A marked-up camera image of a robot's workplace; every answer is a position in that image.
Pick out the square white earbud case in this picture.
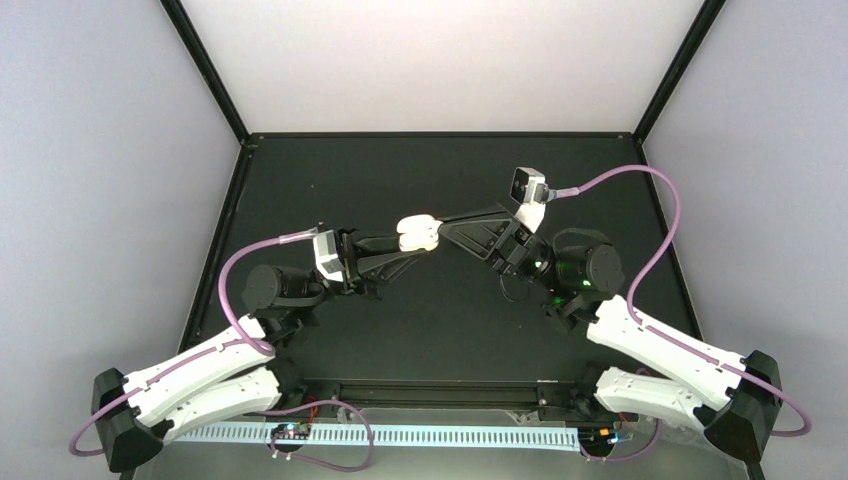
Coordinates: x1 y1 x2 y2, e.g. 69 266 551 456
396 214 442 252

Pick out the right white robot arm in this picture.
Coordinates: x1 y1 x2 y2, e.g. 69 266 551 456
437 207 783 463

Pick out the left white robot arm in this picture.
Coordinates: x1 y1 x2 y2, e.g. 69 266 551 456
69 215 441 473

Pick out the left small circuit board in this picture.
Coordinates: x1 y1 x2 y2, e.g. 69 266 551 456
271 422 312 441

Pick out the small circuit board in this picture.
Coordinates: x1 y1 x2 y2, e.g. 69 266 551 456
578 428 619 445
271 422 312 441

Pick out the right small circuit board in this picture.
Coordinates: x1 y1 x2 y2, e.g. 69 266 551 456
578 428 619 445

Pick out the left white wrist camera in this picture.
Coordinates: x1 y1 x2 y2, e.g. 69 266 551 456
312 230 345 283

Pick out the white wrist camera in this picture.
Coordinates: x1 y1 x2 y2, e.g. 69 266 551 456
312 230 345 283
510 167 550 233

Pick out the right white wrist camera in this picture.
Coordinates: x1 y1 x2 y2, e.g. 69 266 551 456
510 167 550 233

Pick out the black aluminium front rail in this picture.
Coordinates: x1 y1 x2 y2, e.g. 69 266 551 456
304 376 597 409

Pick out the white slotted cable duct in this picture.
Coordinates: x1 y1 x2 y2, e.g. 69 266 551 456
177 421 580 452

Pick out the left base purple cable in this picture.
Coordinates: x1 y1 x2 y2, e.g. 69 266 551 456
258 398 378 474

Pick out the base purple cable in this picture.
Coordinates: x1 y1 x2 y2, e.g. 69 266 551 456
578 405 665 464
258 398 378 474

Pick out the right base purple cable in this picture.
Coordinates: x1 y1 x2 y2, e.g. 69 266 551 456
578 405 665 464

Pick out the left black frame post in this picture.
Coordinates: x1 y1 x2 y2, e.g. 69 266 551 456
160 0 250 144

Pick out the black frame post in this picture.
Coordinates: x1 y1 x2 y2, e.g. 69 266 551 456
160 0 250 144
632 0 726 145

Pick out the right black frame post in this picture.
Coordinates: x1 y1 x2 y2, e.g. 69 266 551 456
632 0 726 145

